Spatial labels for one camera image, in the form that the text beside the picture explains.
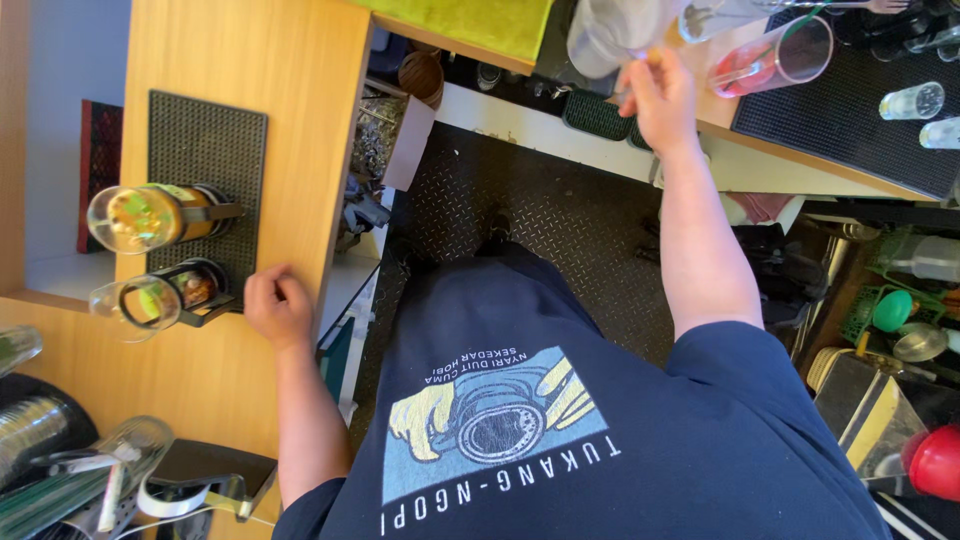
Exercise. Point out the clear cup holding utensils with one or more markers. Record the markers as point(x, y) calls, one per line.
point(142, 446)

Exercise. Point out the black card terminal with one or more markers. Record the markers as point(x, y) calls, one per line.
point(217, 465)

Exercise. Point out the stack of clear plastic cups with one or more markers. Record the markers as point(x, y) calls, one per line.
point(30, 435)

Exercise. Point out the navy printed t-shirt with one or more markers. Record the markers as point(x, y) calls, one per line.
point(600, 420)

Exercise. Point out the teal egg-shaped container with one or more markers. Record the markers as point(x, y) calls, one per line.
point(892, 311)

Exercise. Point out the black shoe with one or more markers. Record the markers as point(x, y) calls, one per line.
point(496, 229)

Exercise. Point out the green cloth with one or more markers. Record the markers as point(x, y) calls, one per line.
point(472, 22)

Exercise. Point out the bag of shiny wrappers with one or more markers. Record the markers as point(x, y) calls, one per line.
point(376, 135)

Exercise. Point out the clear drinking glass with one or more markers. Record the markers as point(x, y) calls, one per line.
point(16, 346)

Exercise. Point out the plastic cup with pink drink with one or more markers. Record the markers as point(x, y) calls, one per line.
point(772, 60)

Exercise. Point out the green plastic basket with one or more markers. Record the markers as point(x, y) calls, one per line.
point(859, 307)

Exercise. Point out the red and black patterned cloth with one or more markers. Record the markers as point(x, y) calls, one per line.
point(101, 172)

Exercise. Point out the round black tray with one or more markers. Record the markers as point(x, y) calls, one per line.
point(79, 427)

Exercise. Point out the black bag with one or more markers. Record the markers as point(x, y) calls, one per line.
point(780, 262)

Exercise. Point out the small black rubber bar mat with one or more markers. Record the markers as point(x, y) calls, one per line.
point(206, 142)

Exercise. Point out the green mesh mat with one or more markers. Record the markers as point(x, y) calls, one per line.
point(596, 116)

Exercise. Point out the french press with dark dregs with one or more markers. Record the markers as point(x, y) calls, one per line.
point(161, 296)

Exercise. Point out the person's left fingers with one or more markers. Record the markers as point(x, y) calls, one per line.
point(271, 283)

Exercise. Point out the white cardboard box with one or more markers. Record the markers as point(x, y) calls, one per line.
point(411, 146)

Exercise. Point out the french press with yellow drink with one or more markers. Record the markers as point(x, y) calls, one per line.
point(150, 217)

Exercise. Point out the brown wooden bowl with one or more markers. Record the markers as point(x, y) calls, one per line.
point(421, 76)

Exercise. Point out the bundle of green straws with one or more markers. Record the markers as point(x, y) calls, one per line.
point(45, 506)

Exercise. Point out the clear plastic bottle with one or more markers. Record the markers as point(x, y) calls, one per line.
point(926, 259)

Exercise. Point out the red round cap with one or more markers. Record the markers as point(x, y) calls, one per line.
point(937, 461)

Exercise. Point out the person's left hand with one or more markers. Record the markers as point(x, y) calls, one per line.
point(279, 311)

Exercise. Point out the clear plastic pitcher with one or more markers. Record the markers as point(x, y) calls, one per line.
point(607, 34)

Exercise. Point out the white tape roll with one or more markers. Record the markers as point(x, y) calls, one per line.
point(172, 501)

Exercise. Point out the person's right hand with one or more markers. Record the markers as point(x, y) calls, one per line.
point(666, 105)

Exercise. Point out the small clear shot glass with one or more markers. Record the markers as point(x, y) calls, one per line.
point(941, 133)
point(911, 101)

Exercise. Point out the pink cloth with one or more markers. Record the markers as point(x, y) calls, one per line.
point(761, 206)

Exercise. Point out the steel container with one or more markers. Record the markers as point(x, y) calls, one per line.
point(862, 409)

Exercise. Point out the large black rubber bar mat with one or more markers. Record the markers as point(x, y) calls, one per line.
point(847, 120)

